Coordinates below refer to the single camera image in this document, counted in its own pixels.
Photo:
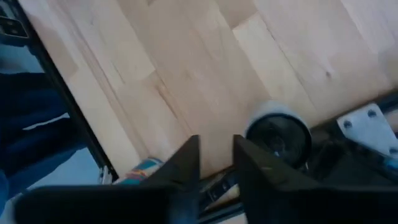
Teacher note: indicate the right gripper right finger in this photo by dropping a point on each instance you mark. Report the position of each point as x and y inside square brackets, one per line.
[295, 205]

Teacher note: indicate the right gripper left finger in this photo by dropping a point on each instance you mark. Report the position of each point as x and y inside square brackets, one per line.
[124, 205]

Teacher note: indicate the pale slim beverage can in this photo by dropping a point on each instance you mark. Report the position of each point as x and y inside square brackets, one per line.
[280, 137]

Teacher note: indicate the colourful striped item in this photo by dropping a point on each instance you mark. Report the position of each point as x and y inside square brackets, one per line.
[146, 166]

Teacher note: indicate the person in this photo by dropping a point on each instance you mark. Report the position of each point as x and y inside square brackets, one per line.
[31, 102]

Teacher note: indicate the dark grey device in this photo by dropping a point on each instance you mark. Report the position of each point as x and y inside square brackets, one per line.
[12, 28]

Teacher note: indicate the white metal bracket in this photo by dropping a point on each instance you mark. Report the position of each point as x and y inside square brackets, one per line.
[367, 130]

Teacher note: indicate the black table edge rail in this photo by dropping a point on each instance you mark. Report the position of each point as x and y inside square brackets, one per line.
[74, 104]

